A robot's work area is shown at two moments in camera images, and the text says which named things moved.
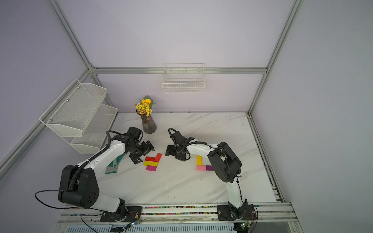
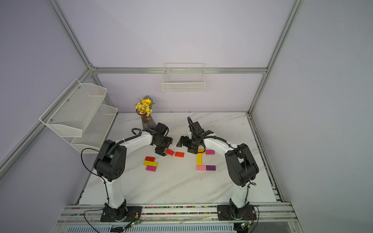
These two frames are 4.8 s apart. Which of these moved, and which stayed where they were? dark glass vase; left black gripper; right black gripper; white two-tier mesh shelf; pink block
Moved: right black gripper; left black gripper
Stayed: pink block; white two-tier mesh shelf; dark glass vase
